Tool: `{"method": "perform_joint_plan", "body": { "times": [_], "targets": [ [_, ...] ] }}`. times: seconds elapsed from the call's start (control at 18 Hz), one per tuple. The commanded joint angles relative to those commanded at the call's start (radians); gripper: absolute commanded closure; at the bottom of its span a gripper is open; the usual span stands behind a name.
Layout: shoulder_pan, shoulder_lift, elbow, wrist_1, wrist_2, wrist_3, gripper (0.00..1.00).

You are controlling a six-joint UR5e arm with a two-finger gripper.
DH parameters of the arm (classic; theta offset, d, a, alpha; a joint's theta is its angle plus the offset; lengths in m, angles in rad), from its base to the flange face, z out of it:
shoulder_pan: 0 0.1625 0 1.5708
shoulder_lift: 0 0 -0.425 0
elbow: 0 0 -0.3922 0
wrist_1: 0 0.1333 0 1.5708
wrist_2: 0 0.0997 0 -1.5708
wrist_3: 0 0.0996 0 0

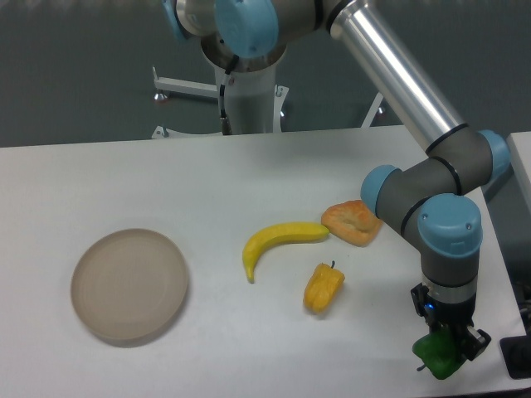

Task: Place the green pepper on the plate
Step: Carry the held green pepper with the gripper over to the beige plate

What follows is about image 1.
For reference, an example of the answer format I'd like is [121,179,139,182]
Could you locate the toy pastry bread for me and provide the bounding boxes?
[321,200,382,247]

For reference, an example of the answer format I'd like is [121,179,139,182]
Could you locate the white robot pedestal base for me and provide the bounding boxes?
[153,35,391,138]

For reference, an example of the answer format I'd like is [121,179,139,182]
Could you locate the yellow toy banana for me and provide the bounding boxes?
[241,221,329,284]

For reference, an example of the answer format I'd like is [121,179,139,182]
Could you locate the white side table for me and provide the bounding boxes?
[483,131,531,216]

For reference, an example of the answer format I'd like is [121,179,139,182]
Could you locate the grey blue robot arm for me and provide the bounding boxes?
[163,1,510,366]

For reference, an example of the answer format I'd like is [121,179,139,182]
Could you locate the yellow toy pepper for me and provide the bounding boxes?
[303,261,345,314]

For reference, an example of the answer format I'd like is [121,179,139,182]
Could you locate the beige round plate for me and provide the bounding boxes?
[71,229,188,347]

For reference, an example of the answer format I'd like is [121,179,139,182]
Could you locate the black device at edge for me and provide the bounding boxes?
[499,335,530,380]

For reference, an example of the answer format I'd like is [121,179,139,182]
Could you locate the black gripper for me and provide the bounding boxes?
[411,284,491,364]

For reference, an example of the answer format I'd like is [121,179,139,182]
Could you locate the green toy pepper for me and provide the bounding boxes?
[412,328,463,380]

